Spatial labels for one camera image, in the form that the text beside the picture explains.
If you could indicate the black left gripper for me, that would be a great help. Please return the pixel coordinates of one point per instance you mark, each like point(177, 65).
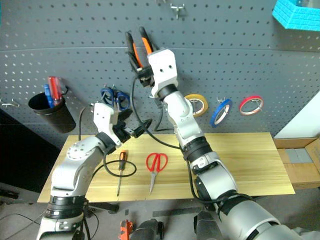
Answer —
point(122, 131)

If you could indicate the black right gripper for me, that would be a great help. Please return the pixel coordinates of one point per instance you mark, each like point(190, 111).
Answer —
point(146, 76)

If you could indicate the orange and black pliers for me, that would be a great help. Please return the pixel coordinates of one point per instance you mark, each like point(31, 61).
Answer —
point(136, 53)

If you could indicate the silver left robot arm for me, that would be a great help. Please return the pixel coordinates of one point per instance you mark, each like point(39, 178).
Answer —
point(75, 170)

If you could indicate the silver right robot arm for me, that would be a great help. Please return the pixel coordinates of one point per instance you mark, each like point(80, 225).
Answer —
point(185, 117)

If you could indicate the silver metal pegboard hook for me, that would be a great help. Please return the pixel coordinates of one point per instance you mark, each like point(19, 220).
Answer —
point(10, 103)
point(220, 99)
point(260, 103)
point(178, 8)

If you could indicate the yellow tape roll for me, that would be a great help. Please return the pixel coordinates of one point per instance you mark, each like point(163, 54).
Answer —
point(205, 106)

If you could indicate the blue tape roll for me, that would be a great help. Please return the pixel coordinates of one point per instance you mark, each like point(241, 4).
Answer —
point(215, 113)

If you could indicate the grey metal pegboard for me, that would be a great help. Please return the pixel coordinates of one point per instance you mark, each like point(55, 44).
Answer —
point(225, 62)

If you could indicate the red tape roll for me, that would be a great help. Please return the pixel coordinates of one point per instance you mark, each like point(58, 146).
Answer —
point(250, 97)

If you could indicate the orange and black screwdriver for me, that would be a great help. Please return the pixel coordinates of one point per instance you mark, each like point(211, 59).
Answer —
point(122, 158)

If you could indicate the black plastic cup holder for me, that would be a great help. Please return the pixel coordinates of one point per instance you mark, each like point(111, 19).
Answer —
point(57, 117)

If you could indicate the orange and black tool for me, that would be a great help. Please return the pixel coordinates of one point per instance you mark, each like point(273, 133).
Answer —
point(125, 230)

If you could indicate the dark rounded shape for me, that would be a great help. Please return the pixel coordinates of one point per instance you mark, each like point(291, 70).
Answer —
point(147, 230)

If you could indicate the light wooden table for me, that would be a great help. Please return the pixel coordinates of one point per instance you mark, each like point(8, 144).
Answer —
point(237, 162)

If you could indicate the white panel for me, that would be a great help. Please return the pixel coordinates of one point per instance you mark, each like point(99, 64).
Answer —
point(300, 120)

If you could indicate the cyan foam block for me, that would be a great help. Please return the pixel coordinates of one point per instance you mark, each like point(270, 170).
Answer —
point(297, 17)

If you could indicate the brown cardboard box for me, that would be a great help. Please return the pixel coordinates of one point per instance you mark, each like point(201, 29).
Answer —
point(300, 172)

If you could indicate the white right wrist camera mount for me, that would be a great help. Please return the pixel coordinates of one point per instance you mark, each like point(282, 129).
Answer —
point(162, 67)

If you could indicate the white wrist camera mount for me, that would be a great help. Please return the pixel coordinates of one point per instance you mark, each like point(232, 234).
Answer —
point(101, 117)
point(162, 67)

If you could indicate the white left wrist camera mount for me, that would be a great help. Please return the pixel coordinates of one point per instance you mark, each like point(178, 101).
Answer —
point(101, 117)

